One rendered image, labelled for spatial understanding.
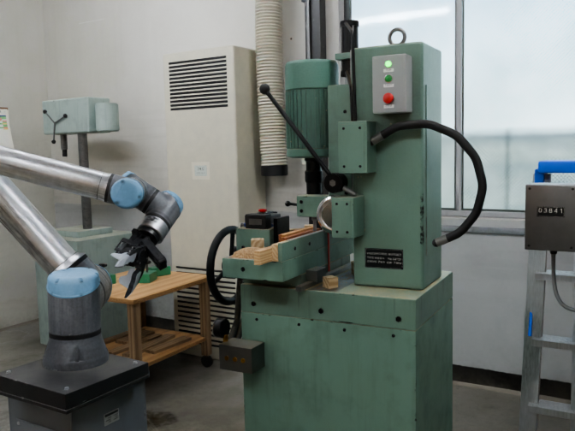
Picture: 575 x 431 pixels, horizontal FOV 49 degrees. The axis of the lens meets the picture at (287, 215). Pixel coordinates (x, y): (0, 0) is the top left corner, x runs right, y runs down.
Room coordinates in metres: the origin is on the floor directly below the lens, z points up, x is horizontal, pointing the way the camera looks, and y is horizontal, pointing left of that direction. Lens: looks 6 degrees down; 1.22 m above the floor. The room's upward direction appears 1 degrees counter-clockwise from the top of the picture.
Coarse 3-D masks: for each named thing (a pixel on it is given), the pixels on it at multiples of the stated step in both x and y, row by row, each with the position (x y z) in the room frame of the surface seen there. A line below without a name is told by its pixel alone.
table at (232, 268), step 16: (352, 240) 2.27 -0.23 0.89; (304, 256) 1.93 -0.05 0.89; (320, 256) 2.03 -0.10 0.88; (336, 256) 2.15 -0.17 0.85; (224, 272) 1.89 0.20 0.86; (240, 272) 1.87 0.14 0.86; (256, 272) 1.84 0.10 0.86; (272, 272) 1.82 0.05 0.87; (288, 272) 1.83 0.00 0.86; (304, 272) 1.92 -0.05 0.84
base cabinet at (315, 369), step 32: (256, 320) 1.95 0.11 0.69; (288, 320) 1.90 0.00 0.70; (320, 320) 1.86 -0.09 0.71; (448, 320) 2.05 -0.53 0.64; (288, 352) 1.90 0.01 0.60; (320, 352) 1.85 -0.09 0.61; (352, 352) 1.80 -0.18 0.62; (384, 352) 1.76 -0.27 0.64; (416, 352) 1.72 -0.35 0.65; (448, 352) 2.05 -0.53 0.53; (256, 384) 1.96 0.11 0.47; (288, 384) 1.91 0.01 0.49; (320, 384) 1.85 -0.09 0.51; (352, 384) 1.81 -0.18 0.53; (384, 384) 1.76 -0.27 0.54; (416, 384) 1.72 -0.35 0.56; (448, 384) 2.05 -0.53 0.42; (256, 416) 1.96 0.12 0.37; (288, 416) 1.91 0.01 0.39; (320, 416) 1.86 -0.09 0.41; (352, 416) 1.81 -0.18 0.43; (384, 416) 1.76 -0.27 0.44; (416, 416) 1.72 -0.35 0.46; (448, 416) 2.06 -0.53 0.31
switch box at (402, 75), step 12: (372, 60) 1.82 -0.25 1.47; (384, 60) 1.81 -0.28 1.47; (396, 60) 1.79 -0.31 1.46; (408, 60) 1.80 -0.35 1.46; (372, 72) 1.82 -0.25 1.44; (396, 72) 1.79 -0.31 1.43; (408, 72) 1.80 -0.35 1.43; (372, 84) 1.83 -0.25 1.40; (396, 84) 1.79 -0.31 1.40; (408, 84) 1.80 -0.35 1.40; (396, 96) 1.79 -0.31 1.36; (408, 96) 1.80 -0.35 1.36; (396, 108) 1.79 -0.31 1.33; (408, 108) 1.80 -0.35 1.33
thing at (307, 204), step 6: (300, 198) 2.09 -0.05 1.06; (306, 198) 2.08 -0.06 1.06; (312, 198) 2.07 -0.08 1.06; (318, 198) 2.06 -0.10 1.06; (300, 204) 2.09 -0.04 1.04; (306, 204) 2.08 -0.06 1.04; (312, 204) 2.07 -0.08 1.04; (318, 204) 2.06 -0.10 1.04; (300, 210) 2.08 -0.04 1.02; (306, 210) 2.08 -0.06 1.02; (312, 210) 2.07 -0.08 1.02; (306, 216) 2.08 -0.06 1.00; (312, 216) 2.07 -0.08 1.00
